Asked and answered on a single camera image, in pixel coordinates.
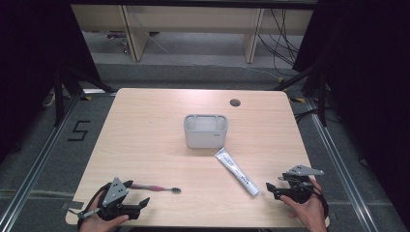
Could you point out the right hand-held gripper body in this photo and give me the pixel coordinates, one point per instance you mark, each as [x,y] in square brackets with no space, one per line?
[301,188]

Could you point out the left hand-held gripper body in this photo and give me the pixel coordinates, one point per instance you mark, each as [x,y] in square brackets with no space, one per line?
[115,192]

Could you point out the pink toothbrush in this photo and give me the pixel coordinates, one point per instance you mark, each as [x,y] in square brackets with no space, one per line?
[155,188]

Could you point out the white toothpaste tube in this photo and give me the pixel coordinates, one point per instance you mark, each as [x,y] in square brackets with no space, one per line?
[236,171]

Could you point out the grey toothbrush holder box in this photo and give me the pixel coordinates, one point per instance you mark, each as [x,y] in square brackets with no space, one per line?
[205,139]

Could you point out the person's right hand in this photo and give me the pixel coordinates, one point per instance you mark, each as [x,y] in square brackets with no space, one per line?
[309,213]

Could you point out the person's left hand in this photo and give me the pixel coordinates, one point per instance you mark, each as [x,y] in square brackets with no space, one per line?
[94,224]

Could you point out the grey tape strip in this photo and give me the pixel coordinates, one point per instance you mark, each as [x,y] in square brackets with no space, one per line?
[73,205]

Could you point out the black metal stand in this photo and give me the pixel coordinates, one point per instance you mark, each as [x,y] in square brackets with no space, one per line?
[321,100]
[59,96]

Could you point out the black curtain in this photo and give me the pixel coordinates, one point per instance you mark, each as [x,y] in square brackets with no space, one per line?
[32,64]
[370,80]

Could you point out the aluminium floor rail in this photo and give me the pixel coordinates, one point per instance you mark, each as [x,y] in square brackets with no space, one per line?
[35,167]
[338,161]

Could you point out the light wooden desk frame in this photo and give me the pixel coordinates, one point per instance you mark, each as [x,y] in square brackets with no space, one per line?
[193,19]

